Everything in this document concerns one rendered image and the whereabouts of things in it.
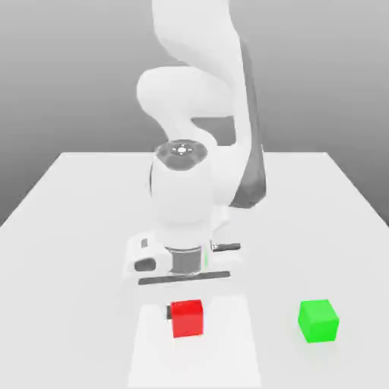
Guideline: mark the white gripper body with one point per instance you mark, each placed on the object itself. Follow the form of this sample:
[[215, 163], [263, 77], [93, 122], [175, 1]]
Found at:
[[185, 278]]

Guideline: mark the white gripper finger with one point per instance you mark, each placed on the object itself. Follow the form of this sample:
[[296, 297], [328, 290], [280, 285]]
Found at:
[[168, 312]]

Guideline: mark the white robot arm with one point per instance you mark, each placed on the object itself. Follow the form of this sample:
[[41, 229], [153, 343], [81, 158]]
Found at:
[[182, 194]]

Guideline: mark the small red cube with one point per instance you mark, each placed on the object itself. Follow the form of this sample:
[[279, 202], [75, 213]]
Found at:
[[187, 319]]

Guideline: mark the small green cube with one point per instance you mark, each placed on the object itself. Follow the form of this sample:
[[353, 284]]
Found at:
[[318, 321]]

